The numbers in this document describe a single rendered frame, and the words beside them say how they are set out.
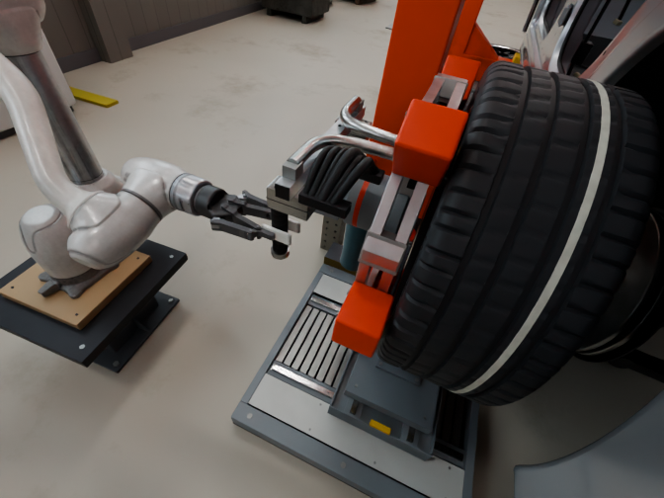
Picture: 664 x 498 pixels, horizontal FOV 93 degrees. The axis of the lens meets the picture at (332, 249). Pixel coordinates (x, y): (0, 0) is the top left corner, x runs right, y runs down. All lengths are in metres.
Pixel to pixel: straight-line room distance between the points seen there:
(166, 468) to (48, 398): 0.53
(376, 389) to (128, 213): 0.90
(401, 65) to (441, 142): 0.68
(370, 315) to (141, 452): 1.08
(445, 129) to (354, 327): 0.30
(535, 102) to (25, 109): 0.93
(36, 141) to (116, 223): 0.23
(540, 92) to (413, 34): 0.57
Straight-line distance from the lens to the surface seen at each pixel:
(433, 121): 0.45
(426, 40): 1.07
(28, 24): 1.19
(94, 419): 1.53
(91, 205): 0.80
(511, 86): 0.57
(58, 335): 1.37
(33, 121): 0.92
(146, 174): 0.83
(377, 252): 0.50
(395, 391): 1.20
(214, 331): 1.53
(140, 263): 1.41
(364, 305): 0.53
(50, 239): 1.27
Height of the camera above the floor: 1.32
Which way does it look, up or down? 46 degrees down
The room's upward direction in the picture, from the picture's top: 9 degrees clockwise
